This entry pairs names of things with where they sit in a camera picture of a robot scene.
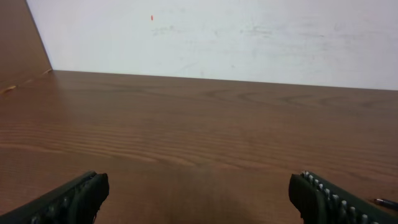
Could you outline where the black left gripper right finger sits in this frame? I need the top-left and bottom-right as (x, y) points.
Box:
(289, 170), (397, 224)

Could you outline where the dark pen on table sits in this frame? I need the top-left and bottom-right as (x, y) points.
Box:
(374, 198), (398, 211)

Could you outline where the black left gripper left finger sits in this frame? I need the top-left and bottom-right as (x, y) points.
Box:
(1, 171), (109, 224)

